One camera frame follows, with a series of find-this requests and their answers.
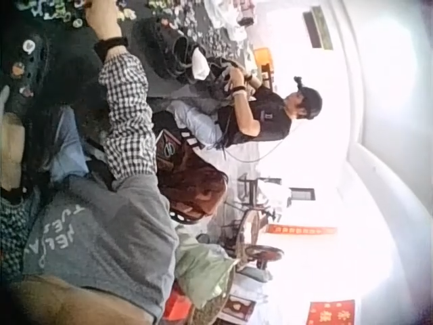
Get bicycle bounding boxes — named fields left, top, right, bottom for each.
left=219, top=199, right=286, bottom=272

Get black wrist band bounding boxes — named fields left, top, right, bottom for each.
left=93, top=36, right=129, bottom=61

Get black cable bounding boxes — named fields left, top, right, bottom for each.
left=221, top=123, right=300, bottom=164

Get black metal stand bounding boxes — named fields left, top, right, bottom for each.
left=236, top=173, right=282, bottom=208

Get heap of shoe charms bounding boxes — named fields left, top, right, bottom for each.
left=15, top=0, right=253, bottom=65

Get person's legs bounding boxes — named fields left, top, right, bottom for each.
left=49, top=105, right=91, bottom=183

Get white plastic bags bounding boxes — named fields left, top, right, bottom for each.
left=206, top=0, right=260, bottom=43

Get green cloth bag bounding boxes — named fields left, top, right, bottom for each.
left=175, top=227, right=240, bottom=311

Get black framed board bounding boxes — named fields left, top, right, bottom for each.
left=286, top=187, right=316, bottom=208

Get person's left hand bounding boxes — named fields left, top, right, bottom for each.
left=0, top=113, right=26, bottom=190

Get person's right hand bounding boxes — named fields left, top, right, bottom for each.
left=83, top=0, right=123, bottom=44

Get black shoe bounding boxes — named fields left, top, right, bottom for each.
left=205, top=56, right=245, bottom=101

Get long red banner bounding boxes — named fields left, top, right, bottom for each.
left=266, top=223, right=338, bottom=237

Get black clog with charms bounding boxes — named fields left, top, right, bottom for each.
left=0, top=29, right=52, bottom=116

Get red box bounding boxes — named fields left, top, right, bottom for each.
left=164, top=286, right=194, bottom=321

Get red square paper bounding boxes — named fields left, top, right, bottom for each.
left=306, top=299, right=357, bottom=325

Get dark framed wall picture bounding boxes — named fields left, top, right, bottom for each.
left=302, top=5, right=335, bottom=51

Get orange chair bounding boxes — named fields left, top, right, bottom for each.
left=253, top=47, right=275, bottom=89

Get pile of black clogs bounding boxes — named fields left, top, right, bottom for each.
left=133, top=18, right=207, bottom=84

